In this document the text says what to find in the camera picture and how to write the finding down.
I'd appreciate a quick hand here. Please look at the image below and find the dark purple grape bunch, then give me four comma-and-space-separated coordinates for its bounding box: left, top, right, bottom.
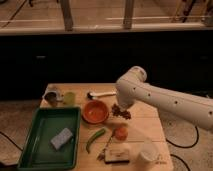
112, 104, 131, 119

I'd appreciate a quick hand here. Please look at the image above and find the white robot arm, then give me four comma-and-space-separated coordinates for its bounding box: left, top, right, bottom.
115, 66, 213, 133

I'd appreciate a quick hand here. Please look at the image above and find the orange red bowl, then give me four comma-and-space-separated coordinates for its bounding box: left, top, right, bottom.
82, 100, 109, 124

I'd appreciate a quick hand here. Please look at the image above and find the green plastic cup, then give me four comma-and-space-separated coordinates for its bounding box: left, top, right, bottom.
63, 92, 75, 106

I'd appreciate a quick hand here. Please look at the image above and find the green chili pepper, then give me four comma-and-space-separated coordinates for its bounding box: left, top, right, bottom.
86, 128, 106, 154

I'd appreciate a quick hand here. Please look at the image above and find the orange fruit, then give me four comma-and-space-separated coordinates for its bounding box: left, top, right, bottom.
115, 127, 128, 141

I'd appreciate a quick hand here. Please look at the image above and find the metal fork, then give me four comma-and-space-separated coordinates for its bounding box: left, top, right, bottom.
97, 131, 115, 161

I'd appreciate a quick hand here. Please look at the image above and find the small tan box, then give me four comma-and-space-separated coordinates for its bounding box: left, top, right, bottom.
104, 148, 130, 164

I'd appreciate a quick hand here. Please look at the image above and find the blue grey sponge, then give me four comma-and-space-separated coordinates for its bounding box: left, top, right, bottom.
51, 128, 73, 150

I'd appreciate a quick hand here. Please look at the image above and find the green plastic tray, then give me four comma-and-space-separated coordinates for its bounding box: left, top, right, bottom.
17, 107, 81, 171

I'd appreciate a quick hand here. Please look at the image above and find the black floor cable right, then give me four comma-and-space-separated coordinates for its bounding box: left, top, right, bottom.
165, 124, 200, 171

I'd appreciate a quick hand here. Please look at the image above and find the black floor cable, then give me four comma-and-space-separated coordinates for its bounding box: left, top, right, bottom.
165, 124, 200, 171
0, 131, 24, 152

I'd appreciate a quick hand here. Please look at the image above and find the black floor cable left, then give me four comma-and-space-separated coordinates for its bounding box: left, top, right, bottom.
0, 131, 24, 152

